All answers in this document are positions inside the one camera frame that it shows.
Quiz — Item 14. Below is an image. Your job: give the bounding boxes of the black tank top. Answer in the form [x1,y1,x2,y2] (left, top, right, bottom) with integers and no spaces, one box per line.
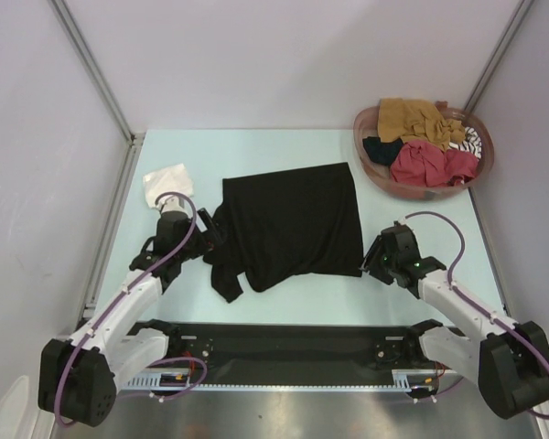
[203,163,364,303]

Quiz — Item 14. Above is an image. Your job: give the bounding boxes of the left grey cable duct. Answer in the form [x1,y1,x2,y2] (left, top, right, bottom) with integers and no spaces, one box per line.
[118,370,198,391]

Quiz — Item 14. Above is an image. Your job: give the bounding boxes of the white tank top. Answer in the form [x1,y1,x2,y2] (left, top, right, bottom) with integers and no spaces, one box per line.
[142,164,194,209]

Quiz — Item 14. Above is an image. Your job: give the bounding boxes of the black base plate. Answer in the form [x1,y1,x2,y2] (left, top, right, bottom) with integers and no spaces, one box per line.
[168,324,437,387]

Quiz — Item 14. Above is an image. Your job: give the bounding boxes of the striped tank top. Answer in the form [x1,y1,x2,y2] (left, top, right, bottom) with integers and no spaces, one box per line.
[449,127,483,160]

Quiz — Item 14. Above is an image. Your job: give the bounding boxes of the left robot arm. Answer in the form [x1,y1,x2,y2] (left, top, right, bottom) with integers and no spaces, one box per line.
[38,209,223,426]

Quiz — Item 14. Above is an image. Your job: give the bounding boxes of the grey cable duct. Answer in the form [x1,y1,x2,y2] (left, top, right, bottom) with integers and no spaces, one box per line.
[392,369,461,393]
[118,370,198,391]

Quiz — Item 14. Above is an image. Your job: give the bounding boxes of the red tank top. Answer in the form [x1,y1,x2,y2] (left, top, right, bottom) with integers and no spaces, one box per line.
[389,140,479,187]

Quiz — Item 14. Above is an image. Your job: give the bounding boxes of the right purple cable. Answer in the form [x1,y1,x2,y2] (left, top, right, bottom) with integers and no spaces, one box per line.
[393,210,549,420]

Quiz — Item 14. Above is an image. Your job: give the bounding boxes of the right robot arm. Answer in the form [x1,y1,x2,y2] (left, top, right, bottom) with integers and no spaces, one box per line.
[361,223,549,419]

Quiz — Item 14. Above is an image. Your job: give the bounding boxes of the mustard tank top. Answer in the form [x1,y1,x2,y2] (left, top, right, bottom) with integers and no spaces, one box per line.
[377,98,466,151]

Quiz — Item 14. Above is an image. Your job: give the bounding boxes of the pink laundry basket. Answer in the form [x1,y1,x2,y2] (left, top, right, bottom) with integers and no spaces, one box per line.
[353,98,495,200]

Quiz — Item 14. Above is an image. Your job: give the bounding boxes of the right grey cable duct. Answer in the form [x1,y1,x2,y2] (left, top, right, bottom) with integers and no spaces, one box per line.
[392,369,461,393]

